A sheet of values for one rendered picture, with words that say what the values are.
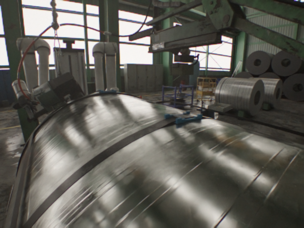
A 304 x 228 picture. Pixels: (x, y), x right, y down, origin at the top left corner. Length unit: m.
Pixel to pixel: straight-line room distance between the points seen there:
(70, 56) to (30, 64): 0.49
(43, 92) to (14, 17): 3.26
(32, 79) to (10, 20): 2.55
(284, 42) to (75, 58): 1.91
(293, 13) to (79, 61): 1.89
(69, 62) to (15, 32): 2.27
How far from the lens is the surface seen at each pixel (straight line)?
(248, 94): 5.46
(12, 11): 4.27
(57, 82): 1.09
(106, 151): 0.37
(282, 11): 0.87
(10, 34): 4.17
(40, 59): 1.65
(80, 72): 2.04
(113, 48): 1.85
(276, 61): 11.77
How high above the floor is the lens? 1.50
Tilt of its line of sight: 15 degrees down
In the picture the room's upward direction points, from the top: straight up
